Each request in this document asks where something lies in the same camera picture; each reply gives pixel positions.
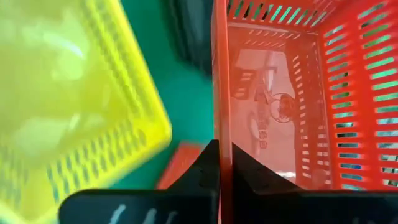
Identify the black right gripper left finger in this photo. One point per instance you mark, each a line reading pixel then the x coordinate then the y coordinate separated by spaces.
pixel 186 205

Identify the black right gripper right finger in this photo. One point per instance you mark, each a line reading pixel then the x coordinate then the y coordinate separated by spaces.
pixel 280 205

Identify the red plastic slotted basket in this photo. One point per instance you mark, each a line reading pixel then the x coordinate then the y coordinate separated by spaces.
pixel 178 168
pixel 311 93

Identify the yellow plastic slotted basket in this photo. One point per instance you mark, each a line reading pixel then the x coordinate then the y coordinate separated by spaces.
pixel 62 93

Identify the black plastic slotted basket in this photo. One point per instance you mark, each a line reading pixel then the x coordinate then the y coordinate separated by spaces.
pixel 192 31

